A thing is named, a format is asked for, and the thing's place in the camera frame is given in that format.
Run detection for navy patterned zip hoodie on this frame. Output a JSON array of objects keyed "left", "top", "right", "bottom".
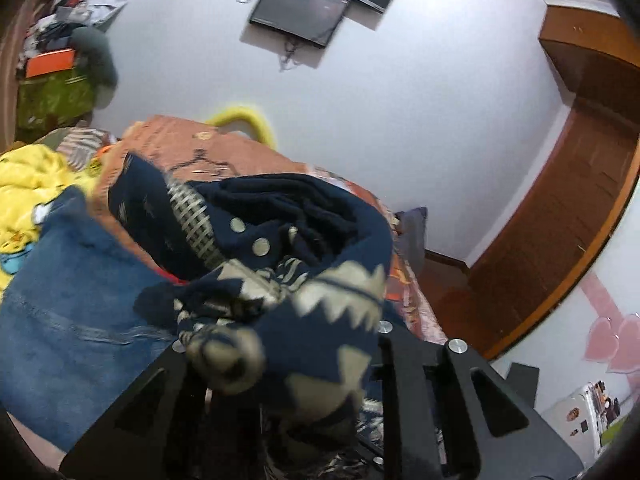
[{"left": 107, "top": 153, "right": 393, "bottom": 474}]

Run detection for orange box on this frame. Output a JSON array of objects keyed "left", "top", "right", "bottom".
[{"left": 25, "top": 49, "right": 75, "bottom": 78}]

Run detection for blue denim jacket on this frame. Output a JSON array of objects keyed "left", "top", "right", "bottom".
[{"left": 1, "top": 186, "right": 175, "bottom": 452}]

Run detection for small wall monitor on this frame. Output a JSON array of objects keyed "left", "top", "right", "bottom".
[{"left": 250, "top": 0, "right": 350, "bottom": 49}]

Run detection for wooden wardrobe with sliding door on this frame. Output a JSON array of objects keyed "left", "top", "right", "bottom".
[{"left": 471, "top": 6, "right": 639, "bottom": 359}]

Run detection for grey pillow on clutter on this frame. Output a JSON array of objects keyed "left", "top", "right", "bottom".
[{"left": 70, "top": 27, "right": 118, "bottom": 88}]

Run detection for wooden room door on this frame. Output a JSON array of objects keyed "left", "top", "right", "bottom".
[{"left": 469, "top": 101, "right": 639, "bottom": 356}]

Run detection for orange printed bed quilt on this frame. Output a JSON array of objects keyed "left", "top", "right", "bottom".
[{"left": 89, "top": 115, "right": 446, "bottom": 344}]

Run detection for yellow cartoon fleece blanket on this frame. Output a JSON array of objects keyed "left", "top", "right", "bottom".
[{"left": 1, "top": 144, "right": 102, "bottom": 288}]

